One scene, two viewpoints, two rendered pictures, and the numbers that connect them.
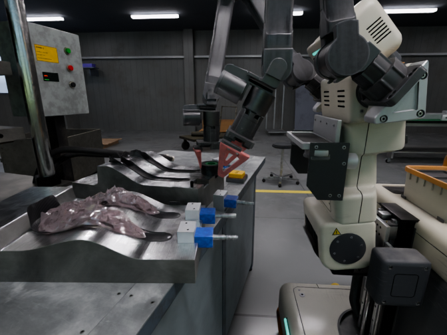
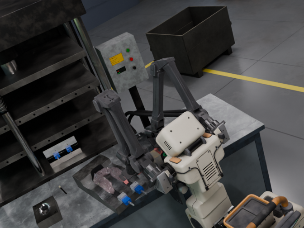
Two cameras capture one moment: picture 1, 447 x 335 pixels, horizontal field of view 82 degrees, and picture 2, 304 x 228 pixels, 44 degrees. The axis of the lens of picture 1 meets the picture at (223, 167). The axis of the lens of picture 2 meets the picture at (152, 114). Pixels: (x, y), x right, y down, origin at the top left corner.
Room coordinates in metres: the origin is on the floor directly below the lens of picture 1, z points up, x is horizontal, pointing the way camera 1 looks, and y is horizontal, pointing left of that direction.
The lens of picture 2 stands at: (-0.17, -1.66, 2.37)
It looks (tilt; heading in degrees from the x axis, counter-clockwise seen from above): 29 degrees down; 57
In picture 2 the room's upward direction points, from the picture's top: 21 degrees counter-clockwise
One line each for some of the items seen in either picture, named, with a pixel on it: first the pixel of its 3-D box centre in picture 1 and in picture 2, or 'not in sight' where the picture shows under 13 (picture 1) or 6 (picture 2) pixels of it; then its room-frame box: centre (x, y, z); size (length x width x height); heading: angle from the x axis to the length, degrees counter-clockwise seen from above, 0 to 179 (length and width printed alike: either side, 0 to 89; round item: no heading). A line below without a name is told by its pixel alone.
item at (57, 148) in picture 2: not in sight; (57, 139); (0.66, 1.20, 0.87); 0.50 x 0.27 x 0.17; 72
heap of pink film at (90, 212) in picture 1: (99, 209); (107, 176); (0.57, 0.30, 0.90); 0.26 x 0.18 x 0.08; 89
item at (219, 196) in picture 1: (234, 201); not in sight; (0.78, -0.04, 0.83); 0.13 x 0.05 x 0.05; 74
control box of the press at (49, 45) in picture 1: (64, 176); (143, 115); (1.35, 0.88, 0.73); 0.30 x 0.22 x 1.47; 162
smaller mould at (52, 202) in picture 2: not in sight; (47, 212); (0.16, 0.50, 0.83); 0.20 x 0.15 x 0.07; 72
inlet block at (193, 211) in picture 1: (211, 215); (140, 190); (0.62, 0.03, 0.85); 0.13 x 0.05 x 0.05; 89
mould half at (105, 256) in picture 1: (98, 226); (108, 181); (0.56, 0.30, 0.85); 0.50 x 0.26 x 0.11; 89
